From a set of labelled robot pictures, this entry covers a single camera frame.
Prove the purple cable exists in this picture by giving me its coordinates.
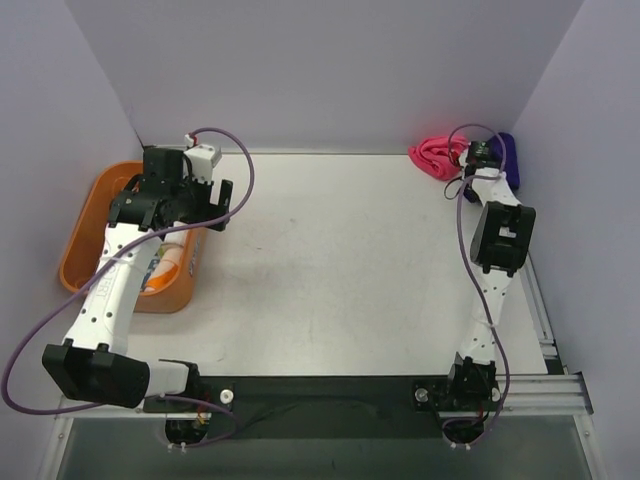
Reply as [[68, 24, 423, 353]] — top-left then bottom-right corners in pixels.
[[1, 125, 257, 450], [439, 123, 514, 447]]

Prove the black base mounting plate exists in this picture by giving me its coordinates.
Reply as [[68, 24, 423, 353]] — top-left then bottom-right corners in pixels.
[[143, 375, 501, 444]]

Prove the pink crumpled towel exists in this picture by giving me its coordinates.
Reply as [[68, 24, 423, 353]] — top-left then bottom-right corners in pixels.
[[408, 136, 469, 181]]

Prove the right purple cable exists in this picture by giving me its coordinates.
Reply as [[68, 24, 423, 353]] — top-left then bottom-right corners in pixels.
[[439, 123, 514, 447]]

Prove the white rolled towel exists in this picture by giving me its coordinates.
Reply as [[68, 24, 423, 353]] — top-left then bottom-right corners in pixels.
[[158, 230, 190, 264]]

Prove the patterned orange white towel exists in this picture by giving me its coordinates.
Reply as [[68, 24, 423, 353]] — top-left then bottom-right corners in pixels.
[[141, 247, 183, 293]]

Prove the purple towel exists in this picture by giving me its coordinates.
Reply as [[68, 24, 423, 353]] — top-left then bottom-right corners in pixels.
[[459, 133, 521, 206]]

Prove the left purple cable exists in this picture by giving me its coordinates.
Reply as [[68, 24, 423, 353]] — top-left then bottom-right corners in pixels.
[[1, 125, 257, 450]]

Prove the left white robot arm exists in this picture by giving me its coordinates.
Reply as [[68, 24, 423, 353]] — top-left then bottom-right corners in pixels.
[[42, 144, 233, 412]]

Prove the orange plastic basket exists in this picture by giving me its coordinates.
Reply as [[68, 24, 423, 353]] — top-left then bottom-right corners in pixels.
[[59, 160, 207, 314]]

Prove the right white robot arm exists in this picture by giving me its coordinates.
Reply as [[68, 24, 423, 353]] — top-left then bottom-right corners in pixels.
[[443, 141, 536, 410]]

